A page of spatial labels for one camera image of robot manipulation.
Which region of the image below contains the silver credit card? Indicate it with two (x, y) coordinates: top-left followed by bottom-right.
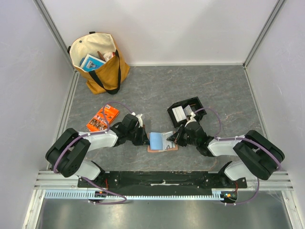
(163, 131), (176, 150)

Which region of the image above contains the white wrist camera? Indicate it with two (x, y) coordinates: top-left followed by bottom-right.
(187, 112), (196, 123)
(132, 112), (145, 127)

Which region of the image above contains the brown leather card holder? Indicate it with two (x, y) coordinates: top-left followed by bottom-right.
(147, 132), (178, 153)

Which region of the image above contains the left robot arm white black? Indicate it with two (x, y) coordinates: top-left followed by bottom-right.
(45, 113), (150, 187)

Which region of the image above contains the white card stack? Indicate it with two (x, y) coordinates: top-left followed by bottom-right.
(172, 106), (186, 122)

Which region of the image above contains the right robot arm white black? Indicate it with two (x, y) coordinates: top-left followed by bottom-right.
(167, 121), (285, 188)

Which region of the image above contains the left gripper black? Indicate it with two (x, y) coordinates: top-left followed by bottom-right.
(127, 125), (151, 146)

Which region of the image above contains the black plastic bin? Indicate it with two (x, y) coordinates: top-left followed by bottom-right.
(167, 97), (203, 128)

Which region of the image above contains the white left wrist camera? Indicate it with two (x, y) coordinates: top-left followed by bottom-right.
(132, 112), (145, 127)

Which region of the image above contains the orange product box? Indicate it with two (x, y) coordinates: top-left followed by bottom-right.
(86, 104), (120, 132)

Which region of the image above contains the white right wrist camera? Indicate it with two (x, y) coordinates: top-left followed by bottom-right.
(187, 112), (196, 123)

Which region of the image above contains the slotted cable duct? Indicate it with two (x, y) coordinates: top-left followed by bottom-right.
(44, 189), (236, 200)

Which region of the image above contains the brown item in bag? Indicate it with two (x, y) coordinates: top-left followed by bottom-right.
(97, 51), (105, 62)

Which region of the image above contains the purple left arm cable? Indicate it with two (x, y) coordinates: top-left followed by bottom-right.
(53, 102), (136, 205)

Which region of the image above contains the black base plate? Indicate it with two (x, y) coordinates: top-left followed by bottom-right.
(93, 171), (247, 196)

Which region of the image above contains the mustard canvas tote bag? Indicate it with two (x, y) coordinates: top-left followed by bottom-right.
(67, 32), (130, 94)

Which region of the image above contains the blue white book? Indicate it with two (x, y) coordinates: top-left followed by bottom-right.
(80, 54), (106, 72)

